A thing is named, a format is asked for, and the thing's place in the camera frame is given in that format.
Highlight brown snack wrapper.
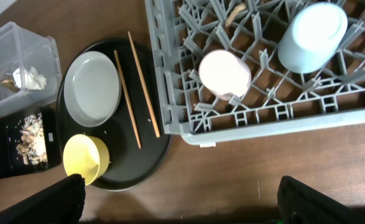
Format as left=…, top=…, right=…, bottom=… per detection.
left=0, top=78, right=20, bottom=93

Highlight grey plate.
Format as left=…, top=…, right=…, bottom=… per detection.
left=63, top=51, right=121, bottom=128

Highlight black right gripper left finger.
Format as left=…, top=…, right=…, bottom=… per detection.
left=0, top=174, right=86, bottom=224

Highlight black rectangular tray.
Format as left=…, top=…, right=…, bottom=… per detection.
left=0, top=106, right=61, bottom=179

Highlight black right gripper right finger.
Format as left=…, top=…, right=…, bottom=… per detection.
left=277, top=175, right=365, bottom=224

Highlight blue cup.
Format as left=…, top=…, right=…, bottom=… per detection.
left=277, top=2, right=348, bottom=73

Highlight white napkin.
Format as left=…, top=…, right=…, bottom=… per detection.
left=12, top=67, right=47, bottom=90

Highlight clear plastic bin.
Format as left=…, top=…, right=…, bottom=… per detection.
left=0, top=22, right=62, bottom=116

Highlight yellow bowl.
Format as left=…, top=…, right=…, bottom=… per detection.
left=63, top=134, right=110, bottom=185

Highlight grey dishwasher rack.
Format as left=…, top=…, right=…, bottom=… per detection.
left=145, top=1, right=365, bottom=145

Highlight pink cup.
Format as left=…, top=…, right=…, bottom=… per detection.
left=198, top=49, right=251, bottom=101

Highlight round black tray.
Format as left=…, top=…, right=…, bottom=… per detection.
left=56, top=37, right=172, bottom=192

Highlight food scraps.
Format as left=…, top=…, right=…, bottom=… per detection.
left=16, top=113, right=48, bottom=166

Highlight food scrap in rack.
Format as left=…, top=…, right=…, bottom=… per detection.
left=225, top=3, right=247, bottom=27

